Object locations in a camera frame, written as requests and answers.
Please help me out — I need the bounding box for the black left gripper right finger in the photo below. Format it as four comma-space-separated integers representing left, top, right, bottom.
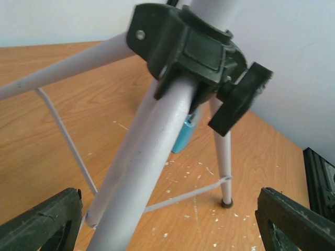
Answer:
255, 187, 334, 250

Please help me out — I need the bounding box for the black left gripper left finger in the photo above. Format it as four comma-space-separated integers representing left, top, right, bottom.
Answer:
1, 188, 83, 250

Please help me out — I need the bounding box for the blue metronome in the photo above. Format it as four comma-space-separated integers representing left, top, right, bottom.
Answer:
172, 109, 202, 154

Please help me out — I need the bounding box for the white music stand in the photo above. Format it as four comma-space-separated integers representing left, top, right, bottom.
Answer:
1, 1, 272, 250

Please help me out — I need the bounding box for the black aluminium front rail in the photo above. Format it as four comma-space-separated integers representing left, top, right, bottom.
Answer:
303, 148, 334, 222

